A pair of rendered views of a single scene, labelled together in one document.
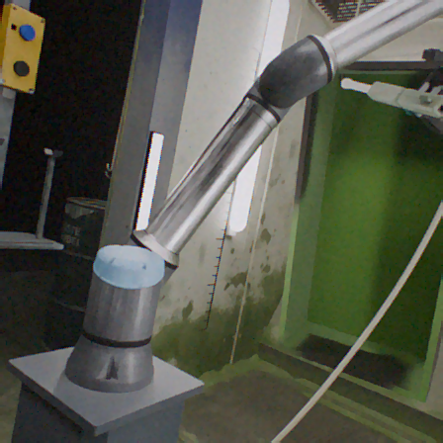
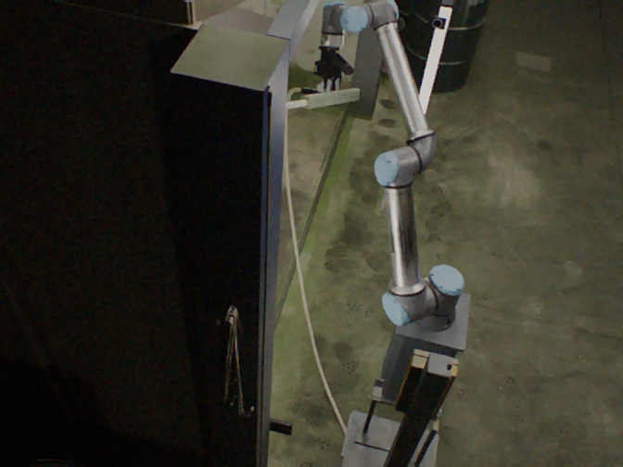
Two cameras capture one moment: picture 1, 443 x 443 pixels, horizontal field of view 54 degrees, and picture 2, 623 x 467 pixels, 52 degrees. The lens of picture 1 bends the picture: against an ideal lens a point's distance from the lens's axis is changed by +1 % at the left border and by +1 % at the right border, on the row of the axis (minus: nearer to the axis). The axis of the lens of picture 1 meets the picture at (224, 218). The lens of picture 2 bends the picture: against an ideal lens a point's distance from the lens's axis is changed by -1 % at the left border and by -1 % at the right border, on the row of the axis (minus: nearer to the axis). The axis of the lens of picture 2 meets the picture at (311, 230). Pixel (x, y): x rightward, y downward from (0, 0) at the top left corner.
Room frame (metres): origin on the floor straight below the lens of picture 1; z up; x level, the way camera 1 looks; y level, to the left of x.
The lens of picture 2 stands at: (2.22, 1.41, 2.98)
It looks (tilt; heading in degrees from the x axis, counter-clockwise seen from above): 48 degrees down; 243
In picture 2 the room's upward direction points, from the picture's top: 6 degrees clockwise
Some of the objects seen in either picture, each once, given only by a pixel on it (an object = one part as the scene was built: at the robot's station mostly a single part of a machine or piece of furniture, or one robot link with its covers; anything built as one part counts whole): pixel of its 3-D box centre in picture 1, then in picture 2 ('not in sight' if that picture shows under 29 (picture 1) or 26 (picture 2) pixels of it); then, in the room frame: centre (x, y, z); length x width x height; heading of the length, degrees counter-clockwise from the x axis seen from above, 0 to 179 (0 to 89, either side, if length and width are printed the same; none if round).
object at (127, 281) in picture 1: (126, 289); (441, 289); (0.96, 0.19, 0.83); 0.17 x 0.15 x 0.18; 6
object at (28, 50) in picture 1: (19, 50); (425, 386); (1.51, 0.79, 1.42); 0.12 x 0.06 x 0.26; 144
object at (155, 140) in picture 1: (143, 207); not in sight; (1.82, 0.34, 0.96); 0.06 x 0.02 x 0.63; 144
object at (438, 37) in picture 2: not in sight; (428, 77); (0.43, -0.95, 1.02); 0.06 x 0.02 x 0.83; 144
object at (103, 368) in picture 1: (114, 350); (436, 307); (0.95, 0.18, 0.69); 0.19 x 0.19 x 0.10
